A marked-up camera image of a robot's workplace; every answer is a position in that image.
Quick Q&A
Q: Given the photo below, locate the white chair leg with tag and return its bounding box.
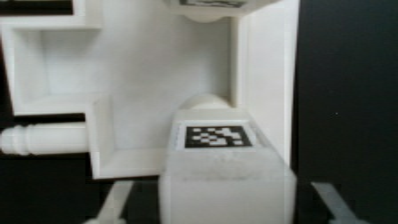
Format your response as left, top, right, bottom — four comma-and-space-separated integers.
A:
164, 0, 279, 23

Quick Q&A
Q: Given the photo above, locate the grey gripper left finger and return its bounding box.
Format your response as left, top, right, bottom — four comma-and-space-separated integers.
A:
82, 181, 135, 224

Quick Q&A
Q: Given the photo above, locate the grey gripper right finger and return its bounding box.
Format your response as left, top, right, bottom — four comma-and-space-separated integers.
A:
311, 182, 370, 224

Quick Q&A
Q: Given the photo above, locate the white chair seat part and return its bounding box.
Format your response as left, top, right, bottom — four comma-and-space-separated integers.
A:
0, 0, 247, 179

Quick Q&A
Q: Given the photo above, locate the white chair leg block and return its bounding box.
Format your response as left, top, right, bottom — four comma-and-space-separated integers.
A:
159, 94, 297, 224

